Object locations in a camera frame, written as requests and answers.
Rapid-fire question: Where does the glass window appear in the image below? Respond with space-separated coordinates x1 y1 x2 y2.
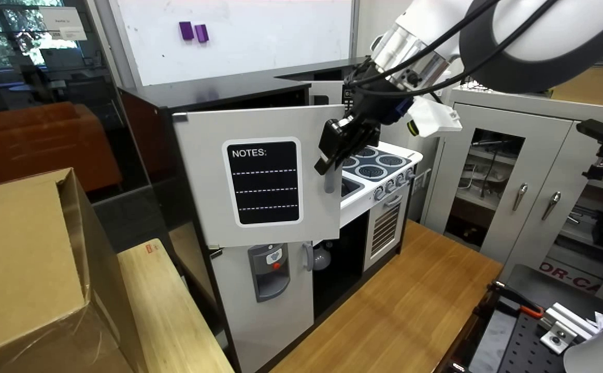
0 0 105 116

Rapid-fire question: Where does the large whiteboard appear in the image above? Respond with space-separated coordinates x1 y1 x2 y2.
109 0 358 89

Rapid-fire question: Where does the gray glass cabinet door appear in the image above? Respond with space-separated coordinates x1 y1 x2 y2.
421 103 573 265
504 120 603 292

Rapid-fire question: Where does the large brown cardboard box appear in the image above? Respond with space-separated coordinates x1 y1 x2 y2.
0 165 143 373

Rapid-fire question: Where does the orange black clamp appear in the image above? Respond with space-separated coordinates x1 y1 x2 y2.
490 279 549 322

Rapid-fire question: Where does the flat brown cardboard box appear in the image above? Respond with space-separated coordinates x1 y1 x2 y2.
547 65 603 108

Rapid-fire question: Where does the toy stove top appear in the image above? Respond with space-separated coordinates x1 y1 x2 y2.
339 141 422 184

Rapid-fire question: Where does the gray metal cabinet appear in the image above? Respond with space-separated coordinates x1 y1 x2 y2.
421 86 603 307

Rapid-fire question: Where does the white notes cabinet door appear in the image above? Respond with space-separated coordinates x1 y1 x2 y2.
171 103 347 251

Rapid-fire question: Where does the black perforated breadboard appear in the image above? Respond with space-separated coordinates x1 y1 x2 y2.
443 265 603 373

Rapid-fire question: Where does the aluminium angle bracket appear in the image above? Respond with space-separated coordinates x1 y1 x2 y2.
538 301 601 357

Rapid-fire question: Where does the white dispenser fridge door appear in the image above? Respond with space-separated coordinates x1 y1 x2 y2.
210 240 316 373

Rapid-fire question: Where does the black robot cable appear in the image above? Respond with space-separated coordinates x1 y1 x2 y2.
350 0 504 89
361 0 563 97

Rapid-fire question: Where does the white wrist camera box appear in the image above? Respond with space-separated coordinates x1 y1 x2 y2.
403 93 467 138

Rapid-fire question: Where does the white toy microwave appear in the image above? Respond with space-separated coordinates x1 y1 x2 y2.
306 79 358 109

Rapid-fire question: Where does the white toy oven door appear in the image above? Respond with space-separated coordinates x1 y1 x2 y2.
362 184 413 273

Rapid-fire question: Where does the black white toy kitchen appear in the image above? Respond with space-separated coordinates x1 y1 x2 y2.
115 54 426 373

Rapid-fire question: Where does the brown wooden furniture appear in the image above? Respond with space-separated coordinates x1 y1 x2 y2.
0 102 124 192

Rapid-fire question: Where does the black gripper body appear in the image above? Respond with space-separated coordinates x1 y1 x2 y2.
341 60 415 130

